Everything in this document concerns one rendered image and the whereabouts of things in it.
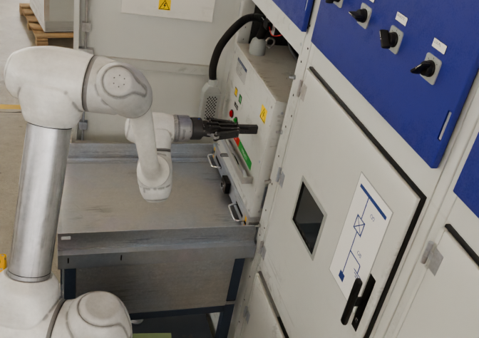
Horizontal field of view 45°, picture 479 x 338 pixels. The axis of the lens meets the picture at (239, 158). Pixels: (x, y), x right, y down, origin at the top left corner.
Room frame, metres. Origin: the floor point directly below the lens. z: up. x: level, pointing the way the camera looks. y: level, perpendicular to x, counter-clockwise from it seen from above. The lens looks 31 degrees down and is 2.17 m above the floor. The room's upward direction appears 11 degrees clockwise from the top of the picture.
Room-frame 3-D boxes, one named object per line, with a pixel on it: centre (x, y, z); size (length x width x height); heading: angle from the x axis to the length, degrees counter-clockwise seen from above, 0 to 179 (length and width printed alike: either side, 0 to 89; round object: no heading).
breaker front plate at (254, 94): (1.90, 0.02, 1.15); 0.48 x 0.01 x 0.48; 22
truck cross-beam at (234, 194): (1.91, 0.00, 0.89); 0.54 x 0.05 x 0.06; 22
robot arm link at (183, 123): (1.68, 0.21, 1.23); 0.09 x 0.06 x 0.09; 21
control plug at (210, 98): (2.07, 0.16, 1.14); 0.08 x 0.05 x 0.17; 112
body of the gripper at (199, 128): (1.70, 0.14, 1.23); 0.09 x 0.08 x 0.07; 111
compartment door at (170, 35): (2.17, 0.41, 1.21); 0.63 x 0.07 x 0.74; 105
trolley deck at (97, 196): (1.79, 0.31, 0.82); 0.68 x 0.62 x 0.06; 111
